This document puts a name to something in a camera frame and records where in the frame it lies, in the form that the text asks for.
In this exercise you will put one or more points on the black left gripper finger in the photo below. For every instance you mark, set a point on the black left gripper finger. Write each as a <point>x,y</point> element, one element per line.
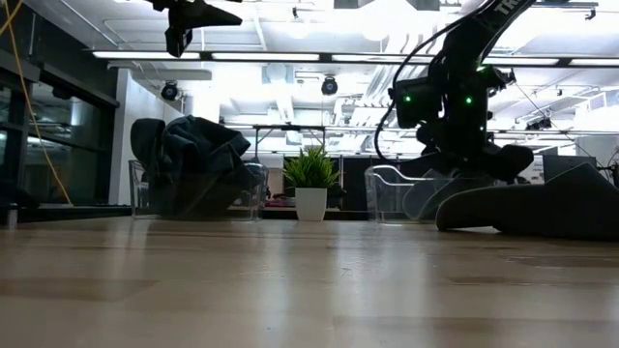
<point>217,18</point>

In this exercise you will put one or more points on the grey cap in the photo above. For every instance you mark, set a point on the grey cap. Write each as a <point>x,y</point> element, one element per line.
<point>556,208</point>

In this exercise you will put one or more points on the dark navy cap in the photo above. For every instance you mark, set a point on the dark navy cap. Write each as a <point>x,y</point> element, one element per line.
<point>208,150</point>

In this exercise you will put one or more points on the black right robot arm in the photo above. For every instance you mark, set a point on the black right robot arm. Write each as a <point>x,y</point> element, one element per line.
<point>464,48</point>

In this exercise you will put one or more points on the dark computer monitor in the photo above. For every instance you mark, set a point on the dark computer monitor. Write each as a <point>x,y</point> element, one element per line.
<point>561,166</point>

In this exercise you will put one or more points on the round black ceiling spotlight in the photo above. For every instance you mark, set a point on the round black ceiling spotlight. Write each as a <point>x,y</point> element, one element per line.
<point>169,91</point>
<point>329,86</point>

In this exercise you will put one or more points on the clear plastic bin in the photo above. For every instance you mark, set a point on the clear plastic bin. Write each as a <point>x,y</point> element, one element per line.
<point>387,198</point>
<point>258,193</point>

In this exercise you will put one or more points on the black-legged background table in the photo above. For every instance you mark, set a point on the black-legged background table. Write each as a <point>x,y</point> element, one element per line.
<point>290,127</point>

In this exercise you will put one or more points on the dark charcoal cap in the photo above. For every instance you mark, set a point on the dark charcoal cap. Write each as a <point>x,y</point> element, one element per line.
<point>145,140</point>

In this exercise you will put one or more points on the black office partition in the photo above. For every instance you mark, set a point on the black office partition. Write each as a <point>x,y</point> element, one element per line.
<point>355,183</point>

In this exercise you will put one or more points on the black framed glass partition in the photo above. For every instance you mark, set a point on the black framed glass partition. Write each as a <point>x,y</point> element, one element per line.
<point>72,145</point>

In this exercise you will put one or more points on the green plant in white pot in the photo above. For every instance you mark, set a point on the green plant in white pot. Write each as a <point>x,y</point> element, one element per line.
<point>310,203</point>

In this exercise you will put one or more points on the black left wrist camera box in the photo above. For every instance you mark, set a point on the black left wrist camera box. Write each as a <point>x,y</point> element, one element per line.
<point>179,41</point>

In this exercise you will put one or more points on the small silver post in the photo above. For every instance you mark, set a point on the small silver post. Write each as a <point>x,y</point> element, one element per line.
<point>12,215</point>

